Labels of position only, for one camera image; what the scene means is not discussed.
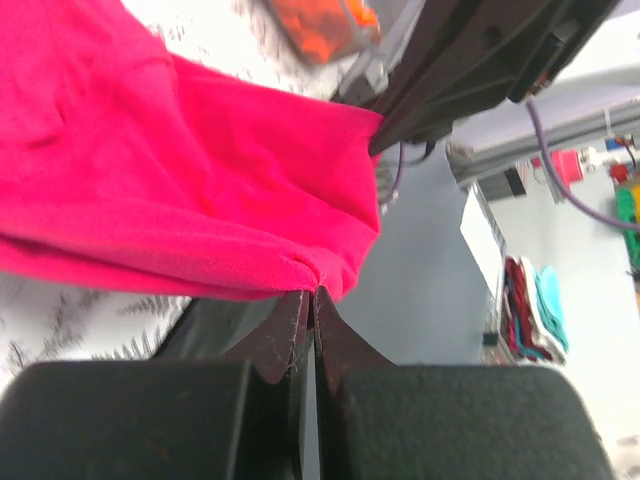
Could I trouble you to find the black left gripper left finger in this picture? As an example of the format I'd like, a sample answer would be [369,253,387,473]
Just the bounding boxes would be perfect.
[1,292,311,479]

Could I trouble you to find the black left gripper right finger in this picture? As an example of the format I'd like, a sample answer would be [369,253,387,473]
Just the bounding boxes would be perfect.
[312,289,613,480]

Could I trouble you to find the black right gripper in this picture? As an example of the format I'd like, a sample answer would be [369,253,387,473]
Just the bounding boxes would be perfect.
[369,0,617,154]

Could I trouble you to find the pink t-shirt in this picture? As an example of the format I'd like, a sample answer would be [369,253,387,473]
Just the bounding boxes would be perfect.
[0,0,386,304]

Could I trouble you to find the background colourful cloth stack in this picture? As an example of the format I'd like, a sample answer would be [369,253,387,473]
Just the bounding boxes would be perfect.
[504,257,569,366]

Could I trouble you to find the orange t-shirt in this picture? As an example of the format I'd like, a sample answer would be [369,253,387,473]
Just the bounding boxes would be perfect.
[266,0,383,65]

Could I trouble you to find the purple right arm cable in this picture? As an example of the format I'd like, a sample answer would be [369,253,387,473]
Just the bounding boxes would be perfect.
[524,97,640,234]

